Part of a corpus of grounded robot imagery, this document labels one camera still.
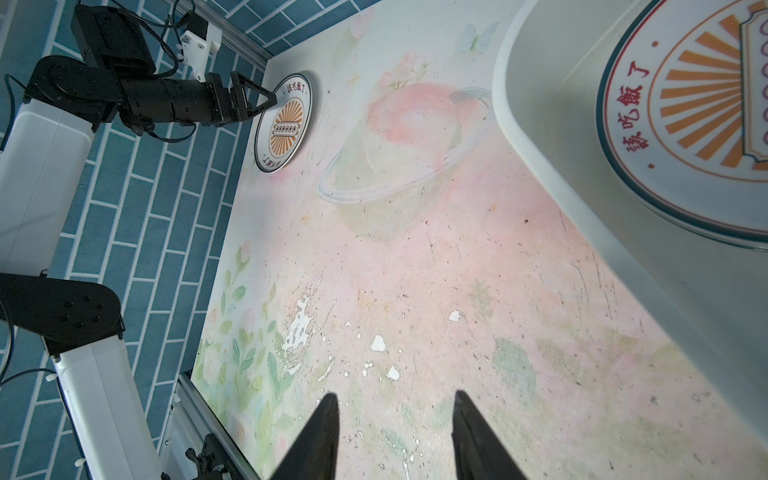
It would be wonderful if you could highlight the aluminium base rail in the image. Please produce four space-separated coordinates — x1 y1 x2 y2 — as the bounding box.
159 372 259 479

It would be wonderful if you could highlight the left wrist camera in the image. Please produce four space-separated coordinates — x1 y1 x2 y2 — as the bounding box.
71 2 223 83

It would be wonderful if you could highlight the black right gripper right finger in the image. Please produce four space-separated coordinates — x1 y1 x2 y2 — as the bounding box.
452 390 527 480

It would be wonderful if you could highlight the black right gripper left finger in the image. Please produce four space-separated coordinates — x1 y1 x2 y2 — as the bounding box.
271 393 340 480

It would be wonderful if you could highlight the orange sunburst plate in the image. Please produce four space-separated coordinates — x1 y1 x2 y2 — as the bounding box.
596 1 767 250
253 73 313 174

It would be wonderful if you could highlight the floral table mat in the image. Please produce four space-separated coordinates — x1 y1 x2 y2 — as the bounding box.
192 1 767 479

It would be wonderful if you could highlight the white plastic bin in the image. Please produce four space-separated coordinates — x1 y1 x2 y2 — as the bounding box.
492 1 767 440

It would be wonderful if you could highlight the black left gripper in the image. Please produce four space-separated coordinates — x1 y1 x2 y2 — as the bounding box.
119 71 277 129

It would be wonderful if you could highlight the aluminium corner post left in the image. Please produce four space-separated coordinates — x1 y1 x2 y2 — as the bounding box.
177 0 272 72

